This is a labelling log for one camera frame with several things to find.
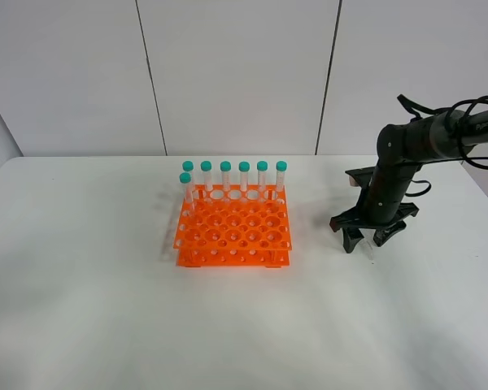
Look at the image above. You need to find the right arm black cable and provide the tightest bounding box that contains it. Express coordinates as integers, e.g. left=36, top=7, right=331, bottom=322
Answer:
left=396, top=94, right=488, bottom=196

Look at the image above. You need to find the orange test tube rack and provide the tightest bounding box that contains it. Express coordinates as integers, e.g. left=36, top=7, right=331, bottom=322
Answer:
left=173, top=184, right=293, bottom=268

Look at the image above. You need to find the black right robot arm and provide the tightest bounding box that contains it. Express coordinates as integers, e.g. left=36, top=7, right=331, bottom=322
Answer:
left=329, top=109, right=488, bottom=254

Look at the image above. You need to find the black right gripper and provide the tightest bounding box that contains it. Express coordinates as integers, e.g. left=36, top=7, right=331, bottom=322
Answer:
left=329, top=202, right=419, bottom=254

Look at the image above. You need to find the teal-capped tube far right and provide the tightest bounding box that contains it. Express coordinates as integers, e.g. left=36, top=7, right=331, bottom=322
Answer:
left=275, top=160, right=287, bottom=199

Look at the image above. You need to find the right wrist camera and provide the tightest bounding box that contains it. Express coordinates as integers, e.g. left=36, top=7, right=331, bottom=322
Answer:
left=345, top=167, right=374, bottom=189

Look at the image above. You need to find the teal-capped test tube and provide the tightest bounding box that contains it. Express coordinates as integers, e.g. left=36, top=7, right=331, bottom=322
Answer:
left=360, top=240, right=374, bottom=263

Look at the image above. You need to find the teal-capped tube front left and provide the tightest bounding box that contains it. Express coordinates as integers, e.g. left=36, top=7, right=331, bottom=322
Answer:
left=179, top=171, right=194, bottom=215

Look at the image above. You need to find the teal-capped tube back middle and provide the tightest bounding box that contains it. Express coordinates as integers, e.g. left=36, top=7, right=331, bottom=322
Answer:
left=220, top=161, right=231, bottom=192

